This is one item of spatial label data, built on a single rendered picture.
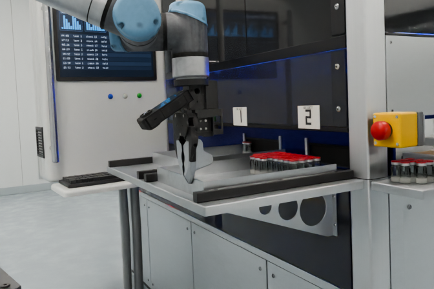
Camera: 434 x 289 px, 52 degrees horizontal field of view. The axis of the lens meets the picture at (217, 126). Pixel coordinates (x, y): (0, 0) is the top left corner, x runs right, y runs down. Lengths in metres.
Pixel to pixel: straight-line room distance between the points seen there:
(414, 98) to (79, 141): 1.16
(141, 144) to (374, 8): 1.10
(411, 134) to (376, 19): 0.27
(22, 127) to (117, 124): 4.55
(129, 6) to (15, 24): 5.66
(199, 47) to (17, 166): 5.54
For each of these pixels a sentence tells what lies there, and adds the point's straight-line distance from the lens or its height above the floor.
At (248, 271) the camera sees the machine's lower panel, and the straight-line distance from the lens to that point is 1.53.
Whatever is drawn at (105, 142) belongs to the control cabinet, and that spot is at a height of 0.93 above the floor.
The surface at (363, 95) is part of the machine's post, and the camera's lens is 1.03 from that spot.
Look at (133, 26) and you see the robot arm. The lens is 0.73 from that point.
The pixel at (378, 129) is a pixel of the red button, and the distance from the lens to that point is 0.95.
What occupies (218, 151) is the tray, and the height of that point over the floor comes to 0.90.
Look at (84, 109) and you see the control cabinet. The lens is 1.74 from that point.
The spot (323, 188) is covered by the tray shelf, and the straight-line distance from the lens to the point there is 0.97.
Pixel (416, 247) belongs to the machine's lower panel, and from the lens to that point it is 1.20.
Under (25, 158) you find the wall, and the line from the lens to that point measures 6.31.
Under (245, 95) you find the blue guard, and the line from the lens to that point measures 1.41.
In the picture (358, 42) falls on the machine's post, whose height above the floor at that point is 1.19.
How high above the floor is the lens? 1.07
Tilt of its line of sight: 3 degrees down
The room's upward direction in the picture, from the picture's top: 2 degrees counter-clockwise
